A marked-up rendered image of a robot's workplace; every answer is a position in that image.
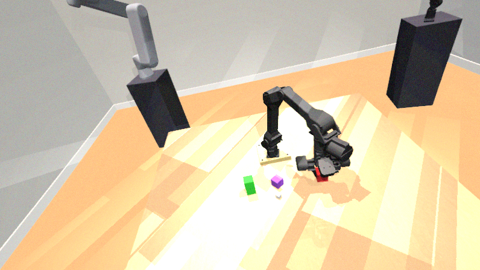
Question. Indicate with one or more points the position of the purple cube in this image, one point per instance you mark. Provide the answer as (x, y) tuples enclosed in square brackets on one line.
[(277, 181)]

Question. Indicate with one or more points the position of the red block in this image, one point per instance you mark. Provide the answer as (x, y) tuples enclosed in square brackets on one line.
[(319, 177)]

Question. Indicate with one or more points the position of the green block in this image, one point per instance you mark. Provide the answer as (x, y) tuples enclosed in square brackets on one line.
[(251, 191), (248, 182)]

